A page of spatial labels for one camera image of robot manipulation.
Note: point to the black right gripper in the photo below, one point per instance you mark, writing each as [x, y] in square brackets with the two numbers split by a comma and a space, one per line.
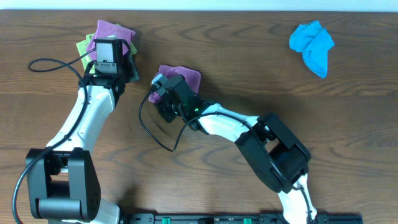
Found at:
[162, 111]

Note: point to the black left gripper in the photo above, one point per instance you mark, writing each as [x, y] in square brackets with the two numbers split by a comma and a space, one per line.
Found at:
[130, 66]

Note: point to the purple microfiber cloth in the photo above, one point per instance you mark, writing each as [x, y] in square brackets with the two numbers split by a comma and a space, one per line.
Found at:
[191, 77]

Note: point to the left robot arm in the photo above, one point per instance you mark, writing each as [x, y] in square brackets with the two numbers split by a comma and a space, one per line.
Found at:
[62, 182]

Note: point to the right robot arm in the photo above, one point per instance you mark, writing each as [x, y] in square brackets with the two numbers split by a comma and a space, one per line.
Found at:
[274, 153]

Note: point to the folded green cloth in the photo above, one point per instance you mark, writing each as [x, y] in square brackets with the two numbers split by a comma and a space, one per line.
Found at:
[81, 47]

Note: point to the folded purple cloth on stack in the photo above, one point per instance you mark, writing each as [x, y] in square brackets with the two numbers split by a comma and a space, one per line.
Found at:
[105, 29]

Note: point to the crumpled blue cloth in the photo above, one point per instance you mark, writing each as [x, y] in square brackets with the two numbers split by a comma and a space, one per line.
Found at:
[313, 41]

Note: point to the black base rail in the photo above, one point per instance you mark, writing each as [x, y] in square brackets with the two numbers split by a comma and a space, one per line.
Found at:
[265, 218]

